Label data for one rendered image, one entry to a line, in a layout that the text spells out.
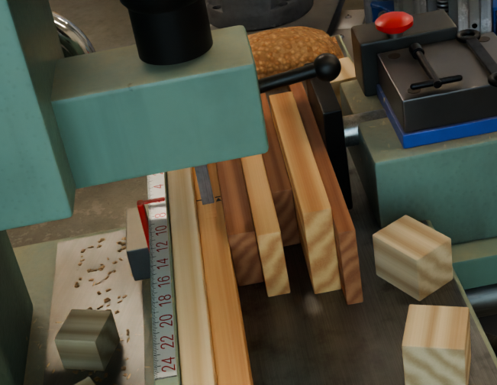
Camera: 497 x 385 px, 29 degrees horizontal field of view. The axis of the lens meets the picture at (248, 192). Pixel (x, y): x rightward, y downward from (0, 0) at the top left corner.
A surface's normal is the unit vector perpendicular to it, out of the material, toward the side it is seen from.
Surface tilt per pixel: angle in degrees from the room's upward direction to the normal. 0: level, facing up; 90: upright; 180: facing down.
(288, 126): 0
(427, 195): 90
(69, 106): 90
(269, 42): 22
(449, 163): 90
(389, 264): 90
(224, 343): 0
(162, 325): 0
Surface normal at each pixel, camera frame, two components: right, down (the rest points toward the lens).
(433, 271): 0.59, 0.36
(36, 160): 0.11, 0.53
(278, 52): -0.05, -0.26
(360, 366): -0.15, -0.83
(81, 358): -0.24, 0.56
